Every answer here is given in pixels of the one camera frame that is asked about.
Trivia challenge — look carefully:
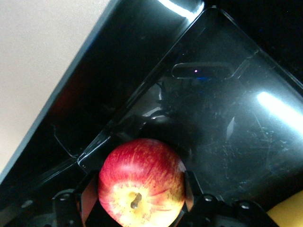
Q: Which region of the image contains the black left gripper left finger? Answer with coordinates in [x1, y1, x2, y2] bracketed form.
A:
[52, 170, 105, 227]

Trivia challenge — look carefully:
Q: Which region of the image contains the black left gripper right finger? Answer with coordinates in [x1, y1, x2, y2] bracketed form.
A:
[179, 170, 223, 227]

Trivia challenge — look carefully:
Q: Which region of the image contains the red yellow apple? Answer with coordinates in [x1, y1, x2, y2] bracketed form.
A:
[98, 138, 187, 227]

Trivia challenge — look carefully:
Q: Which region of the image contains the yellow banana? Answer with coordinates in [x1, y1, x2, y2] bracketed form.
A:
[266, 190, 303, 227]

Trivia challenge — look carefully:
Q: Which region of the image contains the black plastic box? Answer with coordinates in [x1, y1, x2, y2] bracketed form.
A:
[0, 0, 303, 227]

